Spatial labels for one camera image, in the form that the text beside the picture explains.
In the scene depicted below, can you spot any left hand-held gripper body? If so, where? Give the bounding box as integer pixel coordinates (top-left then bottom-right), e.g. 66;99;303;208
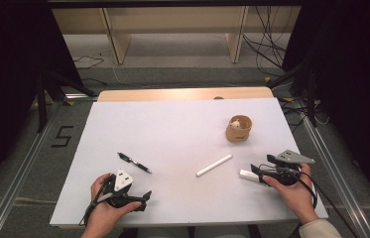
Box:
102;168;145;212

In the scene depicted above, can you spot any long white pen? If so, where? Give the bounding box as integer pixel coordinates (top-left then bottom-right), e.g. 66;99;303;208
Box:
195;154;234;178

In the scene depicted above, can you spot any black pen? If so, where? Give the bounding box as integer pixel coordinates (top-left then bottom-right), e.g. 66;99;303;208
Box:
117;152;153;175

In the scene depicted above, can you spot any white foam board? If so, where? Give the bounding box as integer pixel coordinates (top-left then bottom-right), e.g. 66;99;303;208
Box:
49;97;329;229

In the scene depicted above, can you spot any person's right hand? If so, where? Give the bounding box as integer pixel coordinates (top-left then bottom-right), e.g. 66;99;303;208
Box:
262;163;319;225

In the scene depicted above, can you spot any round wooden pen holder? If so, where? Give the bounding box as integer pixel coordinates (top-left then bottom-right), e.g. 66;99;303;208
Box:
225;114;253;144

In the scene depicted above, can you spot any thin black floor cable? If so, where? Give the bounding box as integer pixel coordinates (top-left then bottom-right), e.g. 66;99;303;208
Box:
72;54;105;69

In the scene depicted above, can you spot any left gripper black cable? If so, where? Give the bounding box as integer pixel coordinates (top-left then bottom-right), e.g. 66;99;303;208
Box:
78;175;116;227

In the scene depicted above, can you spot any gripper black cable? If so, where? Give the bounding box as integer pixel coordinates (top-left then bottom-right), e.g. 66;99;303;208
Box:
259;163;360;238
78;175;116;227

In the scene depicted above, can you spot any black curtain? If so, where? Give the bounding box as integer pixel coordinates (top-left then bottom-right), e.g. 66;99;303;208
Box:
0;0;83;204
282;0;370;221

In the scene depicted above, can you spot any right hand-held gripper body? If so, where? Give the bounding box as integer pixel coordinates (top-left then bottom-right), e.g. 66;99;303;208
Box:
265;149;315;186

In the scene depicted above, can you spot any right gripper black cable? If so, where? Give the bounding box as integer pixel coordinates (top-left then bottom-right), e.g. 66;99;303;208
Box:
259;163;360;238

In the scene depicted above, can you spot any black metal stand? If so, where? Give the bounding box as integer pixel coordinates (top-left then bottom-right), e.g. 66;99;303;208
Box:
266;58;319;128
36;68;98;134

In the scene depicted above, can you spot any black cable bundle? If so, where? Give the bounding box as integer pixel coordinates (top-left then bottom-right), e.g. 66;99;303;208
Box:
242;5;289;77

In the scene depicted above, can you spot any person's left hand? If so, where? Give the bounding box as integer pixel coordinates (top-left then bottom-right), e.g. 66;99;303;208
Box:
84;173;142;234

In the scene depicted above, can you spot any light wooden shelf unit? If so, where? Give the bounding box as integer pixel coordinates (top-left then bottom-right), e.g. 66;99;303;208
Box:
52;6;303;65

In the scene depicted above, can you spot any aluminium floor rail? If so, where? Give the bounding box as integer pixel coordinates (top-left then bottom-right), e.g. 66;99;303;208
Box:
300;115;370;238
0;98;62;238

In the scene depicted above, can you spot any short white stick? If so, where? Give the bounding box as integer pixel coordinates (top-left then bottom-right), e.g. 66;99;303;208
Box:
239;169;260;182

